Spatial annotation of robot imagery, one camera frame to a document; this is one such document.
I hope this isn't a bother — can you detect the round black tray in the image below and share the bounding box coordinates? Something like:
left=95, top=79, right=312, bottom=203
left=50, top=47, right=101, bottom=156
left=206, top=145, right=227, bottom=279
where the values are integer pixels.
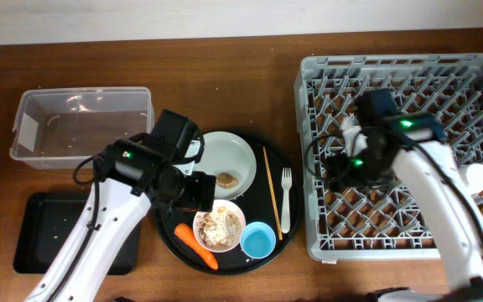
left=153, top=129, right=304, bottom=275

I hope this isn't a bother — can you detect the black rectangular tray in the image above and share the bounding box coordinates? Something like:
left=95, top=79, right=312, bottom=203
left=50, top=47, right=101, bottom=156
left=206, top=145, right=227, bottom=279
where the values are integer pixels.
left=13, top=191, right=142, bottom=276

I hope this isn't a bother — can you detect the white bowl with oatmeal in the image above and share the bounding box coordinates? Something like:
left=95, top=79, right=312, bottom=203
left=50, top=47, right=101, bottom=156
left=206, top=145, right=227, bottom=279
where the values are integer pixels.
left=192, top=200, right=246, bottom=253

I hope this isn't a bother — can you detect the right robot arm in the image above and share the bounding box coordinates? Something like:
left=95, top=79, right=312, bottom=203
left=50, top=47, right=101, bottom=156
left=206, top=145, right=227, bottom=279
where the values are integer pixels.
left=323, top=89, right=483, bottom=301

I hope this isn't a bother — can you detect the cream white cup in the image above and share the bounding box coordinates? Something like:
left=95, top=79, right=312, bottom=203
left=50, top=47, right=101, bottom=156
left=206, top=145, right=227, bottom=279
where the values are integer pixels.
left=459, top=163, right=483, bottom=195

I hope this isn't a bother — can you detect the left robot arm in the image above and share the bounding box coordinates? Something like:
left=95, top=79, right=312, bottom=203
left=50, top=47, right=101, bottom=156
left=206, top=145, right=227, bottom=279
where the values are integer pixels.
left=27, top=110, right=216, bottom=301

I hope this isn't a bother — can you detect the grey dishwasher rack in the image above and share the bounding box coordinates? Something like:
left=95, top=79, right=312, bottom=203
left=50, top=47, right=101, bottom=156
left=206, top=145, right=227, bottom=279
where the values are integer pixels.
left=294, top=54, right=483, bottom=263

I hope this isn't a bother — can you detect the wooden chopstick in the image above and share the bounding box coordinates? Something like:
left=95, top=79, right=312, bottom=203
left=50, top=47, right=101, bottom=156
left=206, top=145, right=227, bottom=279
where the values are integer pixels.
left=262, top=147, right=283, bottom=241

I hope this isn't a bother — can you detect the clear plastic bin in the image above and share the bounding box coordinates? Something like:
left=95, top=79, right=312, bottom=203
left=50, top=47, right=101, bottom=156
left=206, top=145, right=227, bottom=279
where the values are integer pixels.
left=10, top=86, right=155, bottom=169

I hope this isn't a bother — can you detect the white plastic fork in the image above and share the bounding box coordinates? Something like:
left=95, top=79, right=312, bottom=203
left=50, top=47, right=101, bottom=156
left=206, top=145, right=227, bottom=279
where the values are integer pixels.
left=280, top=168, right=293, bottom=234

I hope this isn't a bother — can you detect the orange carrot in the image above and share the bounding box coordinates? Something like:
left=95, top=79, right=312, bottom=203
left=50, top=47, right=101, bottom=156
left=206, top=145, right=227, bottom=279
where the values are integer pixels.
left=174, top=223, right=219, bottom=270

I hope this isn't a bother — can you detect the light blue cup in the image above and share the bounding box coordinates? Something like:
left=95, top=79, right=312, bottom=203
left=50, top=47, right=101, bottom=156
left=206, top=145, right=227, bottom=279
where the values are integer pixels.
left=240, top=221, right=276, bottom=259

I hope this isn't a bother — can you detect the brown cookie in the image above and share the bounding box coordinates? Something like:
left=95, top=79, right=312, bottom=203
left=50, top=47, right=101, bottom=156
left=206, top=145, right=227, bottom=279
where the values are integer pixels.
left=216, top=173, right=239, bottom=189

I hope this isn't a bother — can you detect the grey-white plate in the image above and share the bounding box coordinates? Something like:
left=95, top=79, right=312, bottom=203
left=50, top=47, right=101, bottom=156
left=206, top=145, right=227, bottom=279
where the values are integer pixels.
left=193, top=131, right=257, bottom=200

